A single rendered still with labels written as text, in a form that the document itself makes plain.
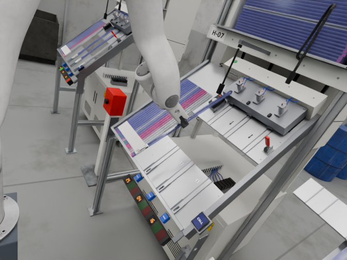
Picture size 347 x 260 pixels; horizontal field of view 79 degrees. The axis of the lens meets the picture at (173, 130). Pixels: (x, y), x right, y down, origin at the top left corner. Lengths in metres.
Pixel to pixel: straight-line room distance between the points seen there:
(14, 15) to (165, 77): 0.33
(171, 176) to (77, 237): 0.87
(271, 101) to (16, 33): 0.87
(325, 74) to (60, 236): 1.61
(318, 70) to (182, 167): 0.66
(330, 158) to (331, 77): 2.95
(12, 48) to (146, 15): 0.29
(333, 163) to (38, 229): 3.67
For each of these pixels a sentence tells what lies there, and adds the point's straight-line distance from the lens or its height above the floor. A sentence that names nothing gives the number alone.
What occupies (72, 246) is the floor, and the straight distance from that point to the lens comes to 1.56.
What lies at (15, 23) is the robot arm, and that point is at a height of 1.23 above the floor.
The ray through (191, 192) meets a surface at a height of 0.79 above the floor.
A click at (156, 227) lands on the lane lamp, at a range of 0.86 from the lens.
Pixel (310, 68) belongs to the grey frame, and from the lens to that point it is 1.03.
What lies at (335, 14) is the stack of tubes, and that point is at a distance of 1.03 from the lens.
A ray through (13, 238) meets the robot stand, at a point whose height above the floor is 0.70.
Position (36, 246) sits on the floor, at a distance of 1.57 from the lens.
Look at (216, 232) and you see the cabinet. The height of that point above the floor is 0.53.
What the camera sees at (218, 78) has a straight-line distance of 1.23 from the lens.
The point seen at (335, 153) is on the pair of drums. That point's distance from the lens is 3.87.
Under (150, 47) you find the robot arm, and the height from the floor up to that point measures 1.25.
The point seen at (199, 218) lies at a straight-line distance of 0.77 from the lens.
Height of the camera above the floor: 1.33
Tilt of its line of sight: 26 degrees down
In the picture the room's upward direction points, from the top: 21 degrees clockwise
